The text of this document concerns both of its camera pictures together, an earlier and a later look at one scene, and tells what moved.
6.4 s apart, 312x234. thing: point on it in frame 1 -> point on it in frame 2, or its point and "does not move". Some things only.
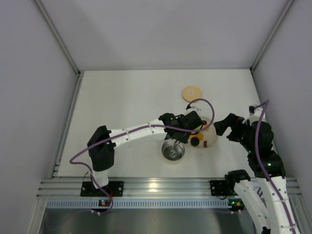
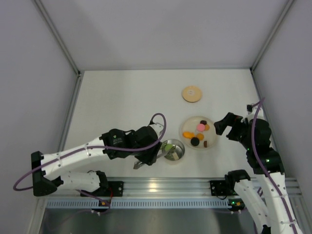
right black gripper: (230, 125) does not move
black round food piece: (195, 141) does not move
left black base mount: (113, 188) does not move
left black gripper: (195, 121) -> (150, 155)
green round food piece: (199, 127) -> (168, 147)
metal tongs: (173, 153) -> (165, 153)
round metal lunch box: (171, 153) does not move
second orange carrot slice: (200, 136) does not move
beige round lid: (191, 93) does not move
